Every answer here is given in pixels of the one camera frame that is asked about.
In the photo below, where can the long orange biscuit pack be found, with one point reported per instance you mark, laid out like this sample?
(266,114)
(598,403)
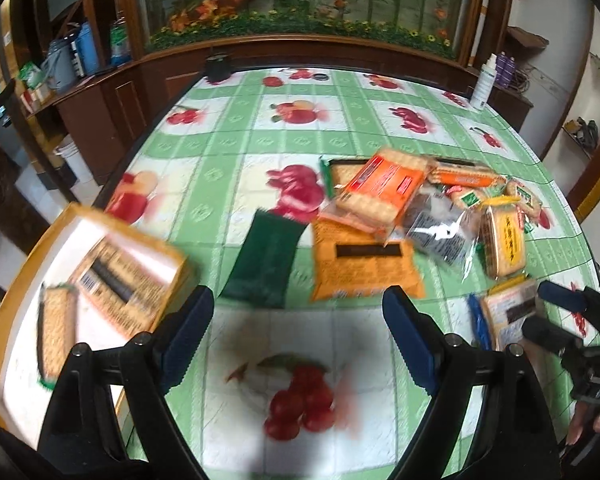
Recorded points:
(472,176)

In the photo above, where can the white plastic bucket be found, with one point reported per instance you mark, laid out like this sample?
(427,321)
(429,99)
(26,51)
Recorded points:
(70,153)

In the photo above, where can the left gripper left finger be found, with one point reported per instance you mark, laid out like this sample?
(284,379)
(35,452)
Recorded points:
(150,365)

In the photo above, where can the white spray bottle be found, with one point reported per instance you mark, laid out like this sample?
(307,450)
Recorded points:
(485,83)

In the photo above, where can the green fruit-print tablecloth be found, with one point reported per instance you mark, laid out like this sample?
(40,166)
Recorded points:
(298,377)

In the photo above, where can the dark green snack packet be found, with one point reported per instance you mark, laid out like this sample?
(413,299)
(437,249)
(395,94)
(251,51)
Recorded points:
(261,272)

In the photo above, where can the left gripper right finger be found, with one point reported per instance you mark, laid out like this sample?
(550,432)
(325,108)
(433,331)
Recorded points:
(442,364)

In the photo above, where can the small green-label cookie pack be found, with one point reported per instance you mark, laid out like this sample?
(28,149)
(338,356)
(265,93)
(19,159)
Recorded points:
(464,197)

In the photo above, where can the clear bag of dark snacks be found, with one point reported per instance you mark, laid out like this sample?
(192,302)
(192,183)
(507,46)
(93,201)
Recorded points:
(442,230)

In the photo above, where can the yellow round cracker pack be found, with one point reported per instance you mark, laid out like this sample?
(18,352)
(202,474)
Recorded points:
(502,235)

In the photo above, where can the black table clamp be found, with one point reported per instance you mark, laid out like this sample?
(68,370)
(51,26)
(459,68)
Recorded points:
(218,67)

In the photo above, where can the green-edged cracker packet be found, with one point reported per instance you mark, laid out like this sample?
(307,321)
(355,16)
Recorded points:
(55,330)

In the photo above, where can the grey kettle jug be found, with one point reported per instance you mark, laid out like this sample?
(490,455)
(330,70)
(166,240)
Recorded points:
(58,66)

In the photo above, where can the orange cracker packet with barcode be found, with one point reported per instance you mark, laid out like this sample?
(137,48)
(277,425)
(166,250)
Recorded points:
(127,290)

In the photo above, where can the cracker packet with blue edge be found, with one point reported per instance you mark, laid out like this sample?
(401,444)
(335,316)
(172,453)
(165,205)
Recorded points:
(497,316)

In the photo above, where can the yellow-rimmed white storage box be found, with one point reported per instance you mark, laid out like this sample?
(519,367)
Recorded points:
(23,400)

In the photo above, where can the orange cracker pack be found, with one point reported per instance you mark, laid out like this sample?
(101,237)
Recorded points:
(381,190)

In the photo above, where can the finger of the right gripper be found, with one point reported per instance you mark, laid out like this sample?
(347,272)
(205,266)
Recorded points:
(549,336)
(562,294)

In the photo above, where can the orange bag with black label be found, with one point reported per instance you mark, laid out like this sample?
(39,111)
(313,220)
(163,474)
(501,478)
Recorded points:
(349,264)

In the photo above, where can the blue thermos bottle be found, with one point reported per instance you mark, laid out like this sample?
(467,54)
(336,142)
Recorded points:
(86,50)

